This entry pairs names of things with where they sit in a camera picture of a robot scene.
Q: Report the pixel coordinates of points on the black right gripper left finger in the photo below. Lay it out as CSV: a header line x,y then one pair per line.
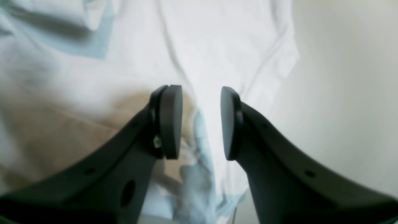
x,y
110,185

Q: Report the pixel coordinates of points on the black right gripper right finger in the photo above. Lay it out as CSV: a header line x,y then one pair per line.
x,y
288,186

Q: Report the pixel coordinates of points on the white T-shirt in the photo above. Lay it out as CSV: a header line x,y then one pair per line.
x,y
73,72

